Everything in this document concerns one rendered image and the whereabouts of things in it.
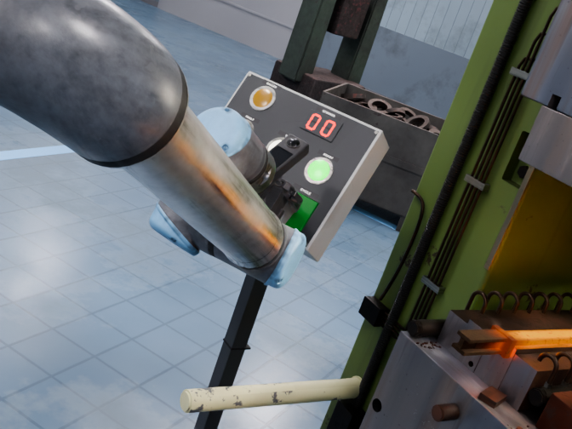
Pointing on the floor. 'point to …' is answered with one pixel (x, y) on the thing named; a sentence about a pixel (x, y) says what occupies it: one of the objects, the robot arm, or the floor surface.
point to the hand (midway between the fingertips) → (293, 204)
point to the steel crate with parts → (430, 132)
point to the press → (301, 78)
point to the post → (246, 300)
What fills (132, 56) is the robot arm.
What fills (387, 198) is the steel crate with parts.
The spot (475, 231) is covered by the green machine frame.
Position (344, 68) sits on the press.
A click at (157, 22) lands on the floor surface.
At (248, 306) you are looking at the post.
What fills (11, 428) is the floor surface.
